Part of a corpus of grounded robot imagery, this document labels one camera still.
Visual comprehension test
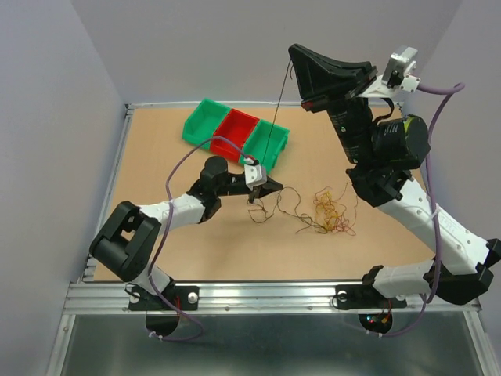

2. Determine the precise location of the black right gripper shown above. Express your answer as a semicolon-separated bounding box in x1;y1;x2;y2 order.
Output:
294;40;383;165

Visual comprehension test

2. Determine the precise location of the dark brown cable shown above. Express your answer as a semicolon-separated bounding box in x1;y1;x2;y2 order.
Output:
247;186;328;236
265;58;294;165

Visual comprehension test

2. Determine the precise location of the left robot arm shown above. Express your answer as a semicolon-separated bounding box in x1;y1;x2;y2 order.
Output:
89;156;283;309

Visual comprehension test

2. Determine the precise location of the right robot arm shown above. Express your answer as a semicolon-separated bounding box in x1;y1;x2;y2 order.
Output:
288;44;500;309

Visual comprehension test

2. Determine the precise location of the red middle bin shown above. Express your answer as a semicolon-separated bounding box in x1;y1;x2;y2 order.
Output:
209;109;259;163

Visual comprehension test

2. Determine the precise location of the green far bin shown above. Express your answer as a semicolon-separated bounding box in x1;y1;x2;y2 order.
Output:
182;98;230;146

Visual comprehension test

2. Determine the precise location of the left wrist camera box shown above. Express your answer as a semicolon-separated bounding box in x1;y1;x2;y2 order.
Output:
244;164;268;190

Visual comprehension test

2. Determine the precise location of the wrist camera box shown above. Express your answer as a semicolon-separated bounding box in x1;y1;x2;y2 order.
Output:
244;164;268;190
381;45;418;89

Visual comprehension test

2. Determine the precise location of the green bin near cables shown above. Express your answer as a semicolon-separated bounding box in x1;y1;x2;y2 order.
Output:
243;119;290;173

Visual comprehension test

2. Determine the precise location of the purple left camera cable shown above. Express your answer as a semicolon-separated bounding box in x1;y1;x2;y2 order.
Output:
146;136;259;342

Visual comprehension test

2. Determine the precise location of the purple camera cable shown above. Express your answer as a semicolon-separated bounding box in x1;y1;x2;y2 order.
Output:
146;136;259;342
363;81;467;340

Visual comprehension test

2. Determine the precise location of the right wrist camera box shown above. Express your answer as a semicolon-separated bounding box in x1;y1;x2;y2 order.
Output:
381;45;418;89

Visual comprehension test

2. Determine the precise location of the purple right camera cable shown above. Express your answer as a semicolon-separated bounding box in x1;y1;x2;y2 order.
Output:
363;81;467;340

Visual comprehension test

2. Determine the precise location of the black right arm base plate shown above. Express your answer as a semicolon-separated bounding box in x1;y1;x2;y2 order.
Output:
331;284;407;310

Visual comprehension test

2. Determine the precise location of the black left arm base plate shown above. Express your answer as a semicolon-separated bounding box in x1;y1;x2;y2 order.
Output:
125;284;200;312

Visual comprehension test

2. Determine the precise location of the aluminium front rail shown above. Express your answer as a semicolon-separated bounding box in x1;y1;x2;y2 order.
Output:
64;280;482;316

